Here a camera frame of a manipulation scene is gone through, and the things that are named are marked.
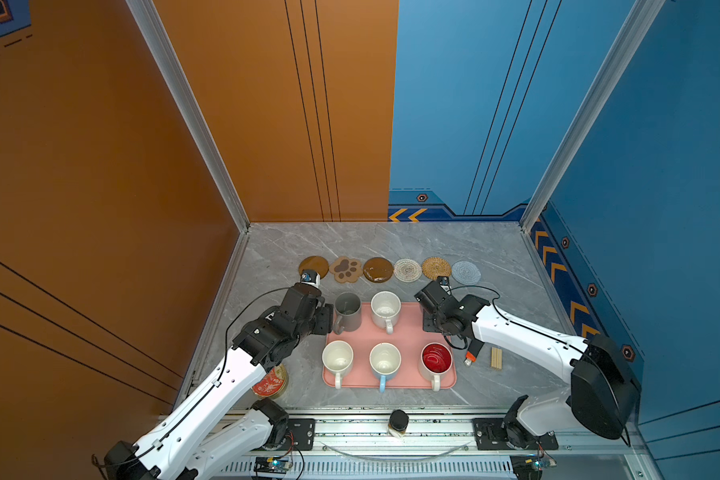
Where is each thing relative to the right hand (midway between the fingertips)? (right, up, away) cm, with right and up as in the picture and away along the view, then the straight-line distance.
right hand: (428, 320), depth 86 cm
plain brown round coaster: (-37, +16, +24) cm, 46 cm away
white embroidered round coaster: (-3, +13, +20) cm, 24 cm away
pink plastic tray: (-5, -6, +8) cm, 12 cm away
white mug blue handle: (-13, -11, -1) cm, 17 cm away
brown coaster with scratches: (-14, +14, +21) cm, 28 cm away
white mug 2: (-26, -10, -2) cm, 28 cm away
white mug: (-12, +2, +8) cm, 15 cm away
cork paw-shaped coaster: (-26, +14, +20) cm, 35 cm away
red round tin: (-43, -16, -7) cm, 46 cm away
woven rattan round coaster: (+7, +14, +21) cm, 26 cm away
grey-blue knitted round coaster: (+17, +12, +20) cm, 29 cm away
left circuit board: (-40, -31, -15) cm, 53 cm away
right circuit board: (+21, -32, -15) cm, 41 cm away
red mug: (+1, -11, -2) cm, 11 cm away
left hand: (-29, +6, -9) cm, 31 cm away
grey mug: (-24, +4, +2) cm, 24 cm away
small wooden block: (+19, -11, -1) cm, 22 cm away
